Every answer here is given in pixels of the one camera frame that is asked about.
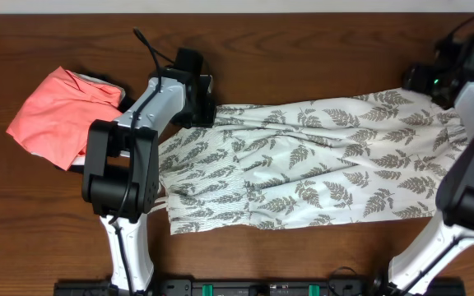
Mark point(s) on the white fern print dress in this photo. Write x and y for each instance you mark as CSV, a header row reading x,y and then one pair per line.
x,y
367,158

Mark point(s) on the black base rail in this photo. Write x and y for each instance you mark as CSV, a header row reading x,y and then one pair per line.
x,y
338,284

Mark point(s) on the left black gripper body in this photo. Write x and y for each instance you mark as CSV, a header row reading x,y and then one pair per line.
x,y
200,113

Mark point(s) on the black folded garment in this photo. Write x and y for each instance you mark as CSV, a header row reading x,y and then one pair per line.
x,y
127,101

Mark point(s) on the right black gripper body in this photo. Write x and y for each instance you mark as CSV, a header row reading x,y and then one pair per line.
x,y
429,81

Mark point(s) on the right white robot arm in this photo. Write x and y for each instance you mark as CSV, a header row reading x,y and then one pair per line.
x,y
451,229

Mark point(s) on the pink folded garment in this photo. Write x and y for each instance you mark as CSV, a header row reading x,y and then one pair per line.
x,y
54,121

